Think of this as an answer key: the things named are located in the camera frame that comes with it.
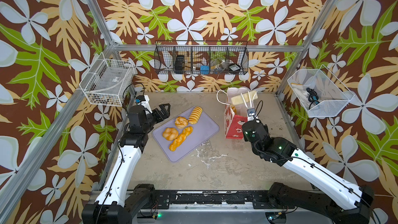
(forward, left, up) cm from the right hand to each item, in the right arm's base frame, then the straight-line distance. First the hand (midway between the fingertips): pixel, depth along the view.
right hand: (249, 123), depth 73 cm
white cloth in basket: (+19, -32, +2) cm, 38 cm away
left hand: (+8, +42, +4) cm, 43 cm away
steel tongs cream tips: (+3, +1, +9) cm, 9 cm away
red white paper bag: (+5, +6, 0) cm, 8 cm away
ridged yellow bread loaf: (+20, +27, -20) cm, 39 cm away
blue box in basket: (+38, +21, +3) cm, 44 cm away
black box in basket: (+44, +38, +3) cm, 58 cm away
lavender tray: (+12, +22, -26) cm, 36 cm away
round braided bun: (+6, +42, -21) cm, 48 cm away
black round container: (+39, +2, +3) cm, 39 cm away
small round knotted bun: (+14, +36, -21) cm, 44 cm away
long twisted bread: (+3, +37, -23) cm, 43 cm away
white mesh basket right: (+16, -41, +3) cm, 45 cm away
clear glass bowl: (+40, +12, +6) cm, 42 cm away
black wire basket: (+47, +4, +6) cm, 47 cm away
